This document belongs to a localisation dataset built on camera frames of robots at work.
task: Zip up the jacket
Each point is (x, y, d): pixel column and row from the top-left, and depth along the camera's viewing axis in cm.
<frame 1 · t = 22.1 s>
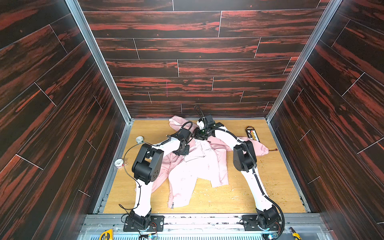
left hand: (184, 151, 101), fingers closed
right hand: (194, 135, 106), fingers open
pink zip jacket: (208, 161, 95), point 3 cm above the table
small white tape roll: (139, 139, 107), point 3 cm above the table

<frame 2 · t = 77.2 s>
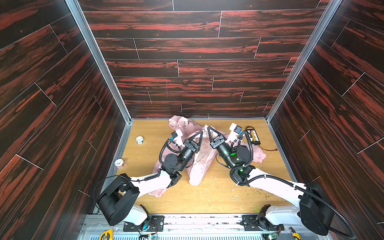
left hand: (204, 134, 65), fingers closed
right hand: (210, 127, 67), fingers closed
pink zip jacket: (197, 172, 93), on the table
the other named things where they were.

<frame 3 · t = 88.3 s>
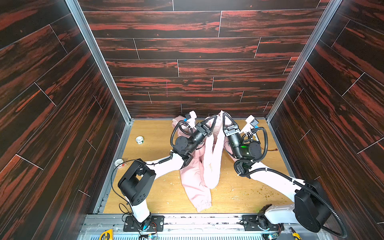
left hand: (218, 119, 63), fingers closed
right hand: (227, 113, 64), fingers closed
pink zip jacket: (203, 170, 73), point 20 cm above the table
the other named things where they were.

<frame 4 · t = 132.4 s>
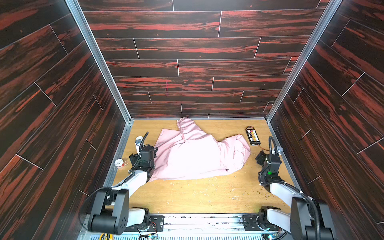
left hand: (142, 151, 89), fingers open
right hand: (272, 154, 86), fingers open
pink zip jacket: (192, 152, 96), point 7 cm above the table
the other named things where they were.

